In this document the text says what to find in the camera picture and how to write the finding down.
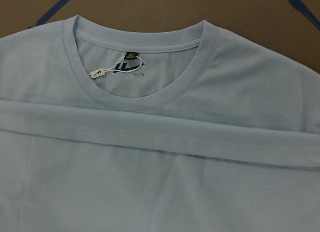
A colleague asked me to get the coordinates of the light blue t-shirt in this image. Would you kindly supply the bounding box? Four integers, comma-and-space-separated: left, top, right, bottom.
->
0, 16, 320, 231

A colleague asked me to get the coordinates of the white hang tag fastener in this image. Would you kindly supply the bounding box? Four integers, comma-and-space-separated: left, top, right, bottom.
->
88, 56, 144, 80

